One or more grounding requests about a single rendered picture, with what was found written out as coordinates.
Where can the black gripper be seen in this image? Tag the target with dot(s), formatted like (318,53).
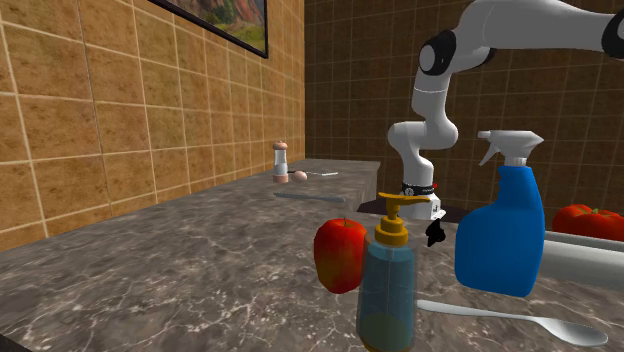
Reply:
(435,234)

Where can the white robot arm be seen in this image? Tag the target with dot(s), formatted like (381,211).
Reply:
(431,107)

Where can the blue spray bottle white trigger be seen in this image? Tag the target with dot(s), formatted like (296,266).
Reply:
(502,234)

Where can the blue soap dispenser yellow pump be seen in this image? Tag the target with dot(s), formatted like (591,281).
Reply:
(387,287)

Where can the red apple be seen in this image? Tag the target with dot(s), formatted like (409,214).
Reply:
(339,256)

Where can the pale flat kitchen tool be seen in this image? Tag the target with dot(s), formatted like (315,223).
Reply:
(322,171)

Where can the brown egg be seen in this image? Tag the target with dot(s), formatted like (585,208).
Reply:
(299,176)

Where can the red tomato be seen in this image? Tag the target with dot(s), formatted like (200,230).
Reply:
(590,223)

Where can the silver spoon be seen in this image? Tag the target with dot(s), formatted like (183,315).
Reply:
(560,327)

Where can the wooden and clear pepper mill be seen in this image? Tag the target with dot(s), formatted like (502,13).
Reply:
(280,163)

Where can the framed landscape wall picture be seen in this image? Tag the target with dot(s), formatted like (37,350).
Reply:
(229,17)

